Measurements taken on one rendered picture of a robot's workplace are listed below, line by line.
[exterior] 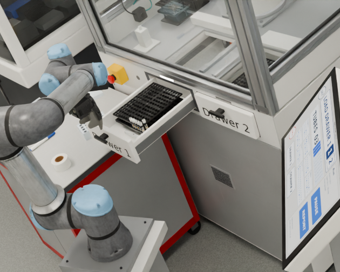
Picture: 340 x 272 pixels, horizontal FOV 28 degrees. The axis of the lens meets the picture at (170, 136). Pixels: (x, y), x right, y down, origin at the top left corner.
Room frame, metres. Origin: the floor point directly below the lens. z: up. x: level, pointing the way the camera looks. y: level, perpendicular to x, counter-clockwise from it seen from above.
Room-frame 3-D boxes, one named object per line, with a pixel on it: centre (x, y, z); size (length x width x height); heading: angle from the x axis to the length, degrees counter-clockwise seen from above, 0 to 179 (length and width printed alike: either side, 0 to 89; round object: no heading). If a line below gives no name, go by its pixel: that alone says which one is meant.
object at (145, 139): (2.19, 0.03, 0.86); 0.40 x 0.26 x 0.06; 119
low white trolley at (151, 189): (2.45, 0.40, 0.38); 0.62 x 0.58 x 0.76; 29
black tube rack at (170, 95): (2.19, 0.04, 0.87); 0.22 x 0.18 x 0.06; 119
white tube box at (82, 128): (2.37, 0.28, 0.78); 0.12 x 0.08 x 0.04; 104
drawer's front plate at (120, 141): (2.09, 0.21, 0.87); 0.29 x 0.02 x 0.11; 29
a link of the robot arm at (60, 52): (2.07, 0.25, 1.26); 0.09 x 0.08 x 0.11; 155
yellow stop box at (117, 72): (2.52, 0.11, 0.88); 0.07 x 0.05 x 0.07; 29
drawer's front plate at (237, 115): (1.97, -0.22, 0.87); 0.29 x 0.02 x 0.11; 29
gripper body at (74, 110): (2.07, 0.25, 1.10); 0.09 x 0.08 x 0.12; 121
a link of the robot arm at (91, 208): (1.66, 0.31, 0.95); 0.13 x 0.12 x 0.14; 65
